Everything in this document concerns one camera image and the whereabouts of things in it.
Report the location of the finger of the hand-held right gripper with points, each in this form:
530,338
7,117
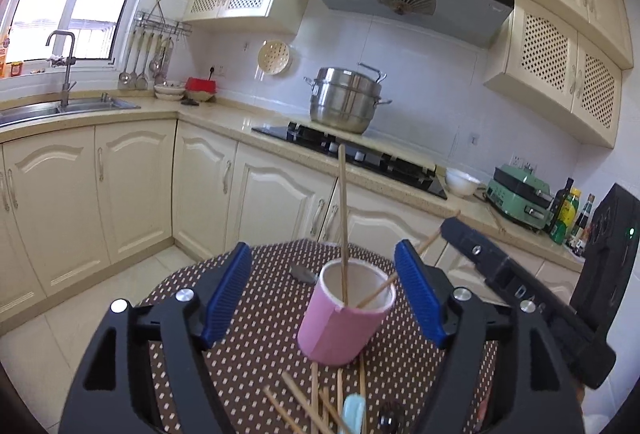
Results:
470,241

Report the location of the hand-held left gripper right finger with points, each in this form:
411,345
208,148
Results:
417,294

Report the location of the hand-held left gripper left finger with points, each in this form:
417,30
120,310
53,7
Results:
227,294

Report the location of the light wooden chopstick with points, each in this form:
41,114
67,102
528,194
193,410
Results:
380,291

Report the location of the pink cup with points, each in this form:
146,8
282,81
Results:
340,329

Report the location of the bunch of wooden chopsticks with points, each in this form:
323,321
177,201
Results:
314,394

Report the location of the brown polka dot tablecloth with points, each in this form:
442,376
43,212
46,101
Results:
260,314

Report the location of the dark soy sauce bottle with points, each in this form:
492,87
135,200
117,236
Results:
586,214

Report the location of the yellow label bottle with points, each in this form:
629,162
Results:
567,219

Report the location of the white bowl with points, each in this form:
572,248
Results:
462,184

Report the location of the green electric cooker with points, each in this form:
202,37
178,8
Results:
517,199

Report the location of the metal spoon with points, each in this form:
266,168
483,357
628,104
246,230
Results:
302,273

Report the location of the dark green glass bottle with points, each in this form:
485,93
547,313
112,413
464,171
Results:
566,191

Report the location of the black gas stove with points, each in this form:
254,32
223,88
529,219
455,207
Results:
400,169

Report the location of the dark metal utensil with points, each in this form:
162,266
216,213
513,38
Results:
391,419

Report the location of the light blue spoon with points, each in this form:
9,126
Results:
354,414

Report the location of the cream lower kitchen cabinets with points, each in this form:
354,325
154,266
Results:
135,194

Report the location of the stainless steel steamer pot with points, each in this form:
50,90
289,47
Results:
345,104

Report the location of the red container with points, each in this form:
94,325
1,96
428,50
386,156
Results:
201,87

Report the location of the stack of bowls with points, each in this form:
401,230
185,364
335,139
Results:
169,92

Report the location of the metal spatula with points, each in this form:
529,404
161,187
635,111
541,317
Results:
142,82

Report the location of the metal ladle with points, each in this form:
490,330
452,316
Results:
133,77
124,77

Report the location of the metal skimmer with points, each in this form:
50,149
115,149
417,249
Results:
157,64

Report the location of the stainless steel sink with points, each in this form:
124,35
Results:
75,107

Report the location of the cream round colander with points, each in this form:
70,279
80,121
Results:
274,57

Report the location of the metal faucet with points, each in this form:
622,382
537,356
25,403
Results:
66,79

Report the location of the small red box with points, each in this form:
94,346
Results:
17,68

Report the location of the orange packet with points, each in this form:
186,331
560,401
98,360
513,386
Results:
4,57

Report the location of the wall outlet with plug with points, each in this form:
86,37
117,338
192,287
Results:
216,71

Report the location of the wall utensil rack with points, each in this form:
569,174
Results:
162,27

